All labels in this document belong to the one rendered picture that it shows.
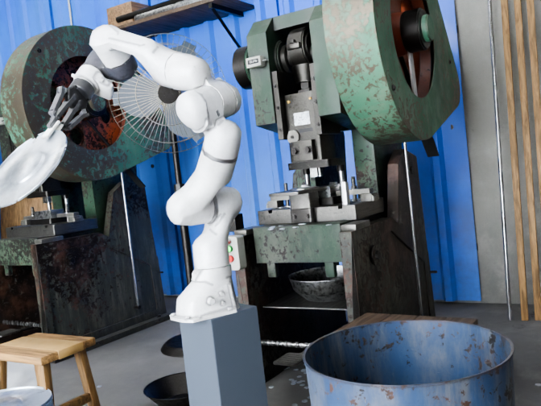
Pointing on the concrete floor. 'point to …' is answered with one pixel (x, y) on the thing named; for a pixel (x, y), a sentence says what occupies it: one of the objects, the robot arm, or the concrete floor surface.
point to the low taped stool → (31, 347)
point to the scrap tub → (411, 365)
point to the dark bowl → (168, 390)
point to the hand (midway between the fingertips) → (52, 131)
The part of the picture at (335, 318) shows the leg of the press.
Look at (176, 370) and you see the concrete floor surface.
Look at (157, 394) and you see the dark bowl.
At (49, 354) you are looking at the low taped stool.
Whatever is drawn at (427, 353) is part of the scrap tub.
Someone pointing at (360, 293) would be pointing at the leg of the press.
